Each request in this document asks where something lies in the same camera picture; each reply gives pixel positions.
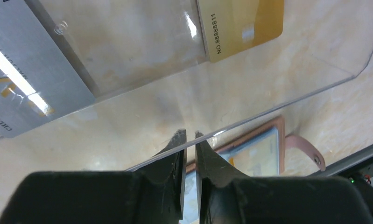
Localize clear acrylic card box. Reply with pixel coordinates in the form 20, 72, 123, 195
0, 0, 373, 175

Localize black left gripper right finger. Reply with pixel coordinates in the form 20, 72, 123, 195
195, 132, 373, 224

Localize gold vip card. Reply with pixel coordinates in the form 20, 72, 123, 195
197, 0, 284, 63
227, 128, 280, 176

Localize brown leather card holder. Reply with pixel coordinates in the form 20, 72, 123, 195
179, 116, 326, 224

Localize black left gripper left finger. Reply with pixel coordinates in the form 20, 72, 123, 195
0, 129, 188, 224

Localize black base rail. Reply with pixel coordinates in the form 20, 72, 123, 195
310, 139, 373, 214

